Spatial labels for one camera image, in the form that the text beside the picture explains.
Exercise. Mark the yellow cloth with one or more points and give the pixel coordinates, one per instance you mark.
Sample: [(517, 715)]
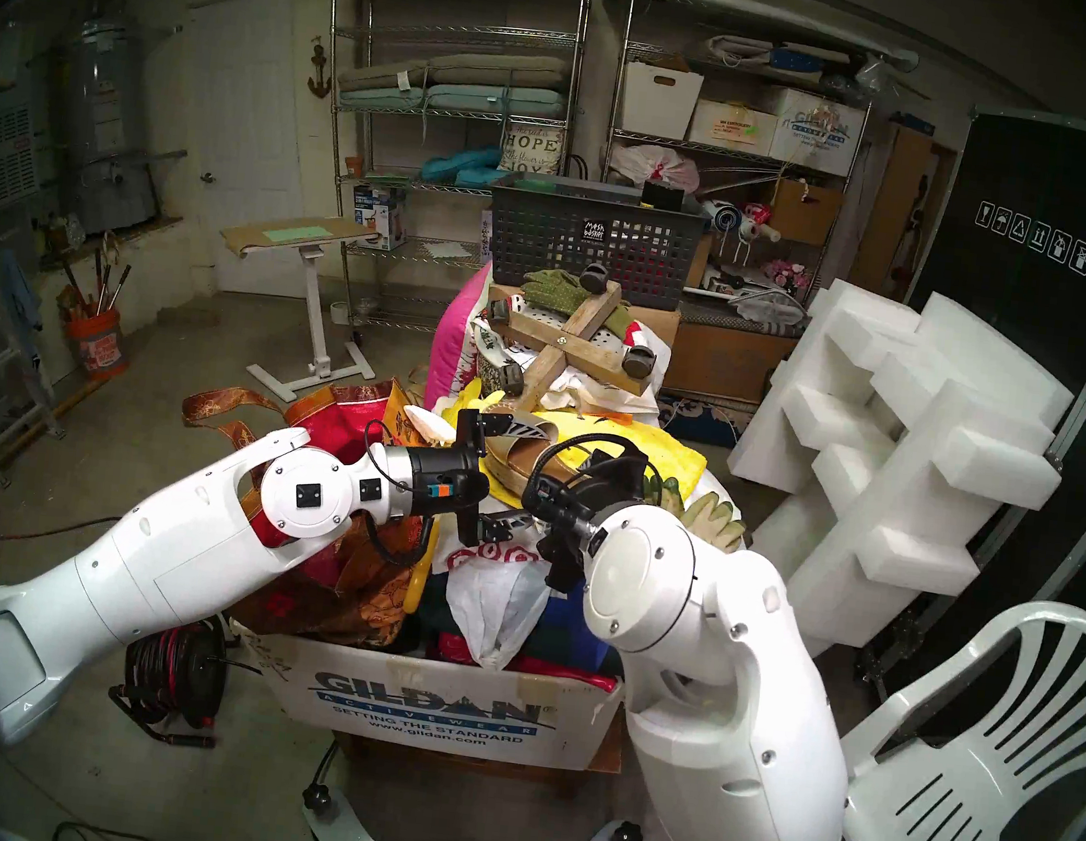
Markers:
[(669, 457)]

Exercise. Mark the grey vented furnace cabinet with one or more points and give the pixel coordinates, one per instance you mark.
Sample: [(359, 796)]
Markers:
[(12, 147)]

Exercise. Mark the blue patterned rug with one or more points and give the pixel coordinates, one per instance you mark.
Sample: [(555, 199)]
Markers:
[(697, 421)]

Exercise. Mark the wooden cross caster dolly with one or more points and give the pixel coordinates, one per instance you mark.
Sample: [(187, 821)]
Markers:
[(561, 340)]

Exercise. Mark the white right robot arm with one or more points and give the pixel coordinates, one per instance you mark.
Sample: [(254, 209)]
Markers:
[(724, 713)]

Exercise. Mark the green knit glove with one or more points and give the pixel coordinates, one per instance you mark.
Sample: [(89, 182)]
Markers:
[(552, 286)]

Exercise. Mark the white cloth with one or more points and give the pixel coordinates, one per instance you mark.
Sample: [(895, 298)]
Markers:
[(595, 386)]

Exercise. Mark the blue white product box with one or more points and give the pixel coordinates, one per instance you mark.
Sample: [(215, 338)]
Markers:
[(378, 217)]

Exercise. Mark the brown cardboard box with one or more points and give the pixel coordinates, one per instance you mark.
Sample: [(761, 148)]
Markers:
[(806, 211)]

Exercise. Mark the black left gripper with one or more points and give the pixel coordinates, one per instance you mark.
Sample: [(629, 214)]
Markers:
[(444, 486)]

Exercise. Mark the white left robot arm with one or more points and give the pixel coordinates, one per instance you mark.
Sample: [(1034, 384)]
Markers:
[(152, 557)]

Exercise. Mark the white foam packing block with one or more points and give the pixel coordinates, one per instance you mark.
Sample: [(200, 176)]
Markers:
[(948, 419)]

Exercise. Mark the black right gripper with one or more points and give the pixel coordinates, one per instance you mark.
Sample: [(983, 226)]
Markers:
[(572, 514)]

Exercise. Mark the white door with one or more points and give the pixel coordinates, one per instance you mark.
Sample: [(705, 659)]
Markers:
[(246, 123)]

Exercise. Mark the white plastic bag red print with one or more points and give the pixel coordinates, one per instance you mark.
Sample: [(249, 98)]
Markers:
[(494, 612)]

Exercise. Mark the brown wooden cabinet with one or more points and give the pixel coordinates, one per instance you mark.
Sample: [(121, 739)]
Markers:
[(723, 357)]

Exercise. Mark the pink pillow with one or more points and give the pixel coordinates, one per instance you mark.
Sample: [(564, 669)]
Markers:
[(454, 348)]

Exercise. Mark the orange bucket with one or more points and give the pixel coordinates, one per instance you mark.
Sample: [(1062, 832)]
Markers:
[(99, 349)]

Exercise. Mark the black base knob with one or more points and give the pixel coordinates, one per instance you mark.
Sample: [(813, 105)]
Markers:
[(317, 797), (626, 834)]

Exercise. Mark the beige green work glove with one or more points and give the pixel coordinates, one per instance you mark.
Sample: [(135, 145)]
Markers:
[(701, 518)]

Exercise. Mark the Gildan printed cardboard box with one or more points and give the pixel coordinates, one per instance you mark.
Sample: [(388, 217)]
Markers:
[(815, 130), (436, 702)]

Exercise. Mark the tan espadrille wedge sandal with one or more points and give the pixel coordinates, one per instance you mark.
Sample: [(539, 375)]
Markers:
[(524, 461)]

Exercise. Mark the teal seat cushion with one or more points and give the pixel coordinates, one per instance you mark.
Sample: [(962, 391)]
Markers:
[(495, 99)]

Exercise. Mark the teal folded cushion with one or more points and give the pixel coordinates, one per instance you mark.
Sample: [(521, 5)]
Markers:
[(463, 167)]

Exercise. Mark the red cloth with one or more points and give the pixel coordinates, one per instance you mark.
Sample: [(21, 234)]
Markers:
[(536, 667)]

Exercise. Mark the brown anchor wall decoration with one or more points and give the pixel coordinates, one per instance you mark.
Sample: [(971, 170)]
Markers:
[(319, 83)]

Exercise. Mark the light green paper sheet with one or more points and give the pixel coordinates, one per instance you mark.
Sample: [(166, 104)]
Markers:
[(297, 232)]

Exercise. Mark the dark plastic laundry basket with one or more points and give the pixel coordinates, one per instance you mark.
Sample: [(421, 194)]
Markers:
[(543, 232)]

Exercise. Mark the white plastic chair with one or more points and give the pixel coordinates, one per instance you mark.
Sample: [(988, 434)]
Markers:
[(946, 804)]

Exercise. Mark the small black box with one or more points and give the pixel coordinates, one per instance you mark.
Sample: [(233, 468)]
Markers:
[(665, 196)]

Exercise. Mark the black flight case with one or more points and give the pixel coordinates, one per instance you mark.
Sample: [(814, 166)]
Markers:
[(1040, 187)]

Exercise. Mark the white box orange label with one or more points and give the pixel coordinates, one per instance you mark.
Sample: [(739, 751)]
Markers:
[(728, 126)]

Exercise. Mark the white conch shell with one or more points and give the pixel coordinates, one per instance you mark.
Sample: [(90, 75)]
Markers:
[(427, 424)]

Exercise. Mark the grey water heater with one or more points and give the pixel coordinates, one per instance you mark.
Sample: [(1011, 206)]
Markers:
[(102, 118)]

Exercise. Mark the HOPE printed pillow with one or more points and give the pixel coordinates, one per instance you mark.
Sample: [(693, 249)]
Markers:
[(531, 148)]

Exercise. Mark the white storage box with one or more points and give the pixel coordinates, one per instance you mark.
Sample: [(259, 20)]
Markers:
[(658, 104)]

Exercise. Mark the brown wooden door panel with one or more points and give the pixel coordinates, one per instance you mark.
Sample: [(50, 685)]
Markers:
[(899, 201)]

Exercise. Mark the beige seat cushion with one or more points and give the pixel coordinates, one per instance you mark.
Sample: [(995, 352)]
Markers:
[(493, 67)]

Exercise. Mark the white perforated tray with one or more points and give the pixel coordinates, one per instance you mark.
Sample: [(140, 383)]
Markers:
[(609, 343)]

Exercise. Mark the red fabric bag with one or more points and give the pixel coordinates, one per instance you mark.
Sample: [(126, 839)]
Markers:
[(340, 427)]

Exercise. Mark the pink flower bunch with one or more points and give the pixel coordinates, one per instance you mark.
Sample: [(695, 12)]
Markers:
[(790, 275)]

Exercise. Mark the white long pipe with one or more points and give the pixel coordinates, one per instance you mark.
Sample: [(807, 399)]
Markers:
[(797, 25)]

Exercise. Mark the white overbed table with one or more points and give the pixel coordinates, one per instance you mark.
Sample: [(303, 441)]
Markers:
[(244, 241)]

